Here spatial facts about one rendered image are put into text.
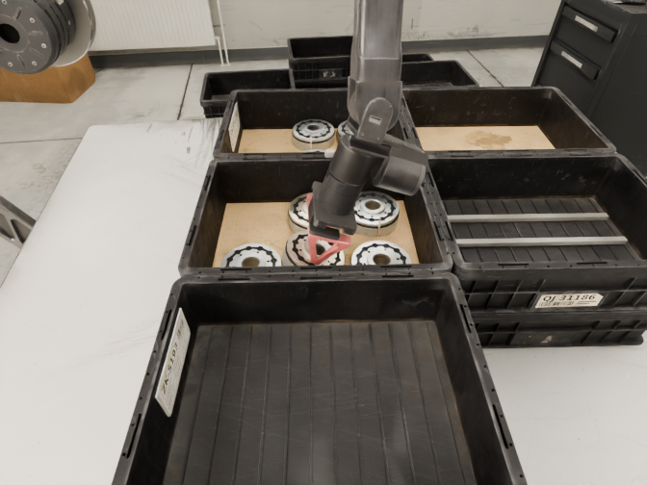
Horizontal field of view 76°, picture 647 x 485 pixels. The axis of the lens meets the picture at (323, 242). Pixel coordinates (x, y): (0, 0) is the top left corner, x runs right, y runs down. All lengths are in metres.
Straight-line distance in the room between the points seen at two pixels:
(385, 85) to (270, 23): 3.29
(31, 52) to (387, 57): 0.64
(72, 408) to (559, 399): 0.81
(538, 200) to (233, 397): 0.71
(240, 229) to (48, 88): 2.92
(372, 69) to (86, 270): 0.75
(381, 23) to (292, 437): 0.52
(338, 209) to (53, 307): 0.63
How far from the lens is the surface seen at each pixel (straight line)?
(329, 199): 0.60
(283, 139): 1.07
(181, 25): 3.76
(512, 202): 0.95
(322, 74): 2.26
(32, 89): 3.70
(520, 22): 4.42
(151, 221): 1.10
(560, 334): 0.85
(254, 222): 0.83
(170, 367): 0.57
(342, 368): 0.62
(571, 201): 1.01
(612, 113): 2.31
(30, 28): 0.93
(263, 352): 0.64
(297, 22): 3.83
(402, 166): 0.59
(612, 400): 0.88
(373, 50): 0.55
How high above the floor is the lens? 1.37
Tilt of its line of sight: 45 degrees down
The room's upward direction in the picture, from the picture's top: straight up
